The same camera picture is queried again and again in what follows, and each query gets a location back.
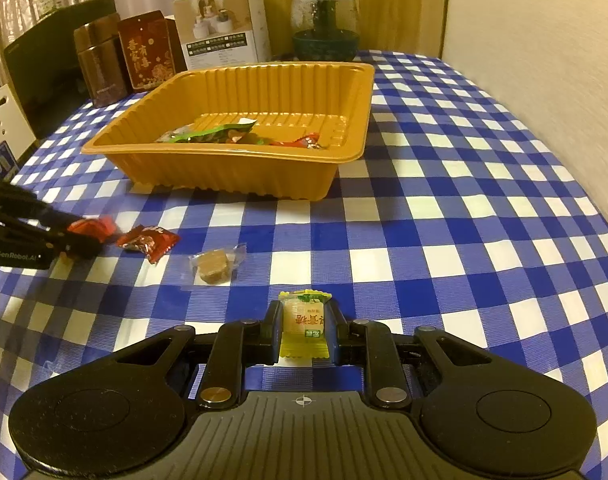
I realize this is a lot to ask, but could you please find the brown candy in clear wrapper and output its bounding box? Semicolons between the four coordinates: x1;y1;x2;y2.
189;243;249;286

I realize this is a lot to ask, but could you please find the green and white candy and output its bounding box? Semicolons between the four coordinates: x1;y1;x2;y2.
158;117;259;145

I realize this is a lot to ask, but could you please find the orange plastic tray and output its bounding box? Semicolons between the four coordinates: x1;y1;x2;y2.
81;60;377;201

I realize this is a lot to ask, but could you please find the black panel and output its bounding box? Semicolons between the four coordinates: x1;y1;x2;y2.
4;0;117;142

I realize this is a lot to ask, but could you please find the dark red wrapped candy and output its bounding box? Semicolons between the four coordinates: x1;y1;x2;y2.
116;224;181;265

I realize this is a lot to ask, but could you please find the dark red gift box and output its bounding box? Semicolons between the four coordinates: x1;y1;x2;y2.
118;10;189;94

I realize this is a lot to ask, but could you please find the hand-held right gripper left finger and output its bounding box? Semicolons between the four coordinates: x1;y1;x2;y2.
111;300;287;409

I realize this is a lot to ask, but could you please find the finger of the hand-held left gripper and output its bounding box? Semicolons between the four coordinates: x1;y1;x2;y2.
0;211;104;261
0;179;83;232

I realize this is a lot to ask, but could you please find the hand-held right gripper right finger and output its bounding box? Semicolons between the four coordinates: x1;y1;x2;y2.
326;300;491;409

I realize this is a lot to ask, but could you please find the brown tin canister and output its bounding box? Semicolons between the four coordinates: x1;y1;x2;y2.
74;14;129;110

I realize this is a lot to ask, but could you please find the blue white checked tablecloth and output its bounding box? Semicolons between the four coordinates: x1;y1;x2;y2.
0;50;608;480

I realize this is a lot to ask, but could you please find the yellow candy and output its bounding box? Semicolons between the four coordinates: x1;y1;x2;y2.
278;290;333;360

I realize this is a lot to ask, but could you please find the green glass jar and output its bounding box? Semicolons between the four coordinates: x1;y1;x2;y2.
290;0;361;63

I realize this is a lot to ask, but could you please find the white product box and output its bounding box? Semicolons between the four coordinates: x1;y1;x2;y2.
174;0;273;72

